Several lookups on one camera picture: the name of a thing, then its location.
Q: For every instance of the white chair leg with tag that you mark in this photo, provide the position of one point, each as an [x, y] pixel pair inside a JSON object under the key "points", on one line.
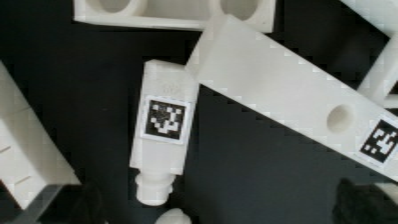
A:
{"points": [[162, 129]]}

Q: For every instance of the white L-shaped fence rail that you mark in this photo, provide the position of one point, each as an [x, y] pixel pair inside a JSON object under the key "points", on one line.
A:
{"points": [[32, 164]]}

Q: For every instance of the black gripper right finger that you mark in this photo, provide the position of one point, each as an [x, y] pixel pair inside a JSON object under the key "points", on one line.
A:
{"points": [[366, 203]]}

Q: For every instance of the white chair back frame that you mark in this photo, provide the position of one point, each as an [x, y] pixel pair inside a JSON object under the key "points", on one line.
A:
{"points": [[251, 69]]}

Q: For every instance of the white chair seat block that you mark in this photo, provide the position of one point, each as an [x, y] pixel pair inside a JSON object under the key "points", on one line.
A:
{"points": [[173, 14]]}

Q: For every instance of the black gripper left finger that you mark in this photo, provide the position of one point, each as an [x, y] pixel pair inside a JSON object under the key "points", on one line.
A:
{"points": [[68, 204]]}

